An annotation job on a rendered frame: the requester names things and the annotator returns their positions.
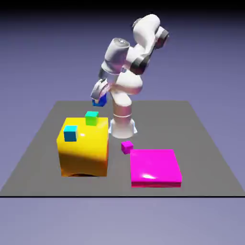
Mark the small green cube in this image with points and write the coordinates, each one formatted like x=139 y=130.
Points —
x=91 y=118

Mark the small magenta cube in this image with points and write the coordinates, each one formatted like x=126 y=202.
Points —
x=127 y=147

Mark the large magenta box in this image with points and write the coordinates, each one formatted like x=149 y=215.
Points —
x=155 y=167

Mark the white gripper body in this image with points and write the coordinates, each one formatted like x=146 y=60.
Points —
x=99 y=90

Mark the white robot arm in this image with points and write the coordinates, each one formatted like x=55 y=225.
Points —
x=125 y=82

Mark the small blue cube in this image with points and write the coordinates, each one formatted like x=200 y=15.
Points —
x=102 y=101

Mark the large yellow box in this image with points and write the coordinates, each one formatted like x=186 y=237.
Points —
x=83 y=147

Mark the small cyan cube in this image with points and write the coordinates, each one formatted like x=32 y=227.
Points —
x=70 y=133

